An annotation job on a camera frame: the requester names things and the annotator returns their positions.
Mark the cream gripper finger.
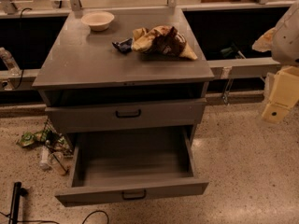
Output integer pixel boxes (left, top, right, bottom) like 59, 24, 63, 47
262, 103, 290, 124

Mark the brown chip bag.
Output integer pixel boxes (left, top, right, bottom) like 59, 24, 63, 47
132, 25, 197, 61

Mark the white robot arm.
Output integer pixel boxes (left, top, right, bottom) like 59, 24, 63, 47
262, 1, 299, 123

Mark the closed grey upper drawer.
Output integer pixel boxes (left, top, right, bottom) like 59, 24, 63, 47
46, 99, 206, 133

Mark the grey drawer cabinet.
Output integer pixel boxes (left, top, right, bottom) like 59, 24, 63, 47
32, 7, 215, 135

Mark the open grey bottom drawer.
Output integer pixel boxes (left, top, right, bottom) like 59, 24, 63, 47
55, 126, 208, 207

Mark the green snack bag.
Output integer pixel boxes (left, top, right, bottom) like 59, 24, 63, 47
17, 131, 49, 147

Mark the dark blue snack wrapper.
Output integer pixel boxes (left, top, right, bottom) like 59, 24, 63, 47
112, 38, 133, 54

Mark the beige paper bowl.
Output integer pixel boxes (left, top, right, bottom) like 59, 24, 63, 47
81, 11, 114, 32

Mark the clear plastic cup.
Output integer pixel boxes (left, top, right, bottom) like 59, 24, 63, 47
48, 152, 67, 175

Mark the white bottle on floor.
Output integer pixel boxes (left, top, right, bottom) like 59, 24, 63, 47
39, 145, 50, 171

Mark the clear plastic water bottle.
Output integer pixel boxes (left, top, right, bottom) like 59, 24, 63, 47
0, 48, 21, 77

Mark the black stand on floor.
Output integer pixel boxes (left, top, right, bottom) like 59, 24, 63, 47
8, 182, 28, 224

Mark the green object behind rail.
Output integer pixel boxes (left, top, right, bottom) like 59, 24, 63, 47
221, 44, 245, 59

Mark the grey metal rail frame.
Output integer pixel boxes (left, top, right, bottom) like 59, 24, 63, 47
0, 0, 299, 105

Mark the black floor cable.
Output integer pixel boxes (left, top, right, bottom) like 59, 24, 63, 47
0, 210, 110, 224

